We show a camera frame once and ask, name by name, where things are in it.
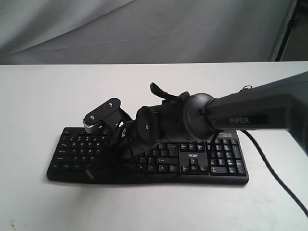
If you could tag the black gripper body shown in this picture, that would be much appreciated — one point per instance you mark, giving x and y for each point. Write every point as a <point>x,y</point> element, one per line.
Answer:
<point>125,144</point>

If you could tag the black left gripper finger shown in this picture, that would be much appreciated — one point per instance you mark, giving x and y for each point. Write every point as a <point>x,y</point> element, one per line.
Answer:
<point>97,168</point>

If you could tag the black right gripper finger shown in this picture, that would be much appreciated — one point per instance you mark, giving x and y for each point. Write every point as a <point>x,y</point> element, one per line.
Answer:
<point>111,164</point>

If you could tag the black Acer keyboard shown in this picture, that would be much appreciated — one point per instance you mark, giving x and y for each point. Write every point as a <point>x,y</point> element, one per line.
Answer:
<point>204,162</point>

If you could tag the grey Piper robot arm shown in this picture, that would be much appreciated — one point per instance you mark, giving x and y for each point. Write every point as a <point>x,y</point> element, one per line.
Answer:
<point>282,104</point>

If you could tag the grey backdrop cloth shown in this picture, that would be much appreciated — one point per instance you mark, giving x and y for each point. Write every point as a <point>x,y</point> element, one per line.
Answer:
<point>141,31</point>

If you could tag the black stand pole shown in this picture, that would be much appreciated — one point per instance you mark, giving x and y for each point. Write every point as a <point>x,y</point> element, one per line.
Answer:
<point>294,43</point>

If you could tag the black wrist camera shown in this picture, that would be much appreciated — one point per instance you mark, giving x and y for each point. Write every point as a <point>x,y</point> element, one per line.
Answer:
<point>108,115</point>

